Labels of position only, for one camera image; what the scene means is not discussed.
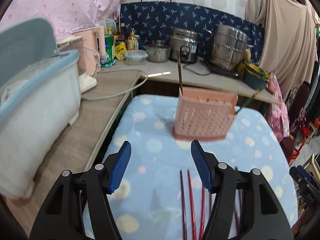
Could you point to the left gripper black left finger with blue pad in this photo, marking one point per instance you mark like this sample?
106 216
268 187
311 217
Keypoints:
60 216

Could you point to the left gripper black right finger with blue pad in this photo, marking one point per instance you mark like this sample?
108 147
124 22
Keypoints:
261 214

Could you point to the brown wooden chopstick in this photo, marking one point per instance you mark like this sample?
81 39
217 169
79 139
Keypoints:
179 71

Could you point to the red chopstick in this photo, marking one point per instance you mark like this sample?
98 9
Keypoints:
192 209
201 229

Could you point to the dark purple chopstick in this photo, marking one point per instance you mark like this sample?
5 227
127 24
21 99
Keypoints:
184 223

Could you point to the light blue dotted blanket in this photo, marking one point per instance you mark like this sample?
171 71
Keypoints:
147 205

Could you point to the pink floral hanging cloth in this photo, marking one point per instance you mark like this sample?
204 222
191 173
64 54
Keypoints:
277 115

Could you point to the beige woven counter mat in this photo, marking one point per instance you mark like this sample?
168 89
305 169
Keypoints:
75 149

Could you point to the white dish rack blue rim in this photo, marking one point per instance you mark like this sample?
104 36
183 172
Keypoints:
33 118

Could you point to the pink plastic utensil holder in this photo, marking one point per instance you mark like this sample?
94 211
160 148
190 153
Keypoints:
204 114

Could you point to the white blender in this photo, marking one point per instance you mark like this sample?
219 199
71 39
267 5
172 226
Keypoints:
76 42

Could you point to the floral white bowl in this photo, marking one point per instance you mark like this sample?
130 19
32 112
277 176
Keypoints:
11 89

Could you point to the black induction cooktop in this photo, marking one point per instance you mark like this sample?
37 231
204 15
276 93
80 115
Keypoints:
220 71

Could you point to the pink electric kettle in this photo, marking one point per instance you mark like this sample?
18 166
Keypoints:
93 52

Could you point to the green detergent bottle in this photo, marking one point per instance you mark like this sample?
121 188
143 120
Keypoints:
109 49

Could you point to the beige hanging cloth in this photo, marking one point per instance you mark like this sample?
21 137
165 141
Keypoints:
289 49

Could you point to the clear food container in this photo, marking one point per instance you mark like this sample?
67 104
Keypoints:
136 57

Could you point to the yellow snack packet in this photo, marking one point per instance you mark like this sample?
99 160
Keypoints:
120 51

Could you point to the large steel steamer pot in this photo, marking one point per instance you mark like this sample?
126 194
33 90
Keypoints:
228 46

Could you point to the grey-blue dish rack lid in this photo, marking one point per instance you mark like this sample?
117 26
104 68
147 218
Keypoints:
24 44

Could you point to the oil bottle yellow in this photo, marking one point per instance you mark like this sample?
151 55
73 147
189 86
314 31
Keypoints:
132 42

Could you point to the steel bowl with lid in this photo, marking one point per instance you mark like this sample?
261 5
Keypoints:
158 52

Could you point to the silver rice cooker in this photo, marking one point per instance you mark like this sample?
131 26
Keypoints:
185 42

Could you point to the white carton box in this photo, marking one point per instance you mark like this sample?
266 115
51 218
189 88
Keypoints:
108 24

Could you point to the pink dotted sheet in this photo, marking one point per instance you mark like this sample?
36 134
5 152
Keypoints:
65 16

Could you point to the navy floral backsplash cloth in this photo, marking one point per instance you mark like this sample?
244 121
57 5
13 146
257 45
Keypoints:
154 21

